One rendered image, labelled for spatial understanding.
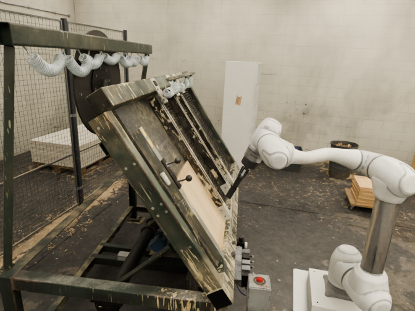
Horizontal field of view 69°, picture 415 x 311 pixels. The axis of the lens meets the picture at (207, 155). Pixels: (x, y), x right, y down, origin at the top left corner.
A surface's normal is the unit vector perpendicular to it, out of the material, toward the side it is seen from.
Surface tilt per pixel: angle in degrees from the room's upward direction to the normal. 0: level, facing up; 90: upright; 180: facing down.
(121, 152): 90
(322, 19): 90
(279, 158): 97
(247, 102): 90
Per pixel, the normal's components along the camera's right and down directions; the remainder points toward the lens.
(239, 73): -0.26, 0.29
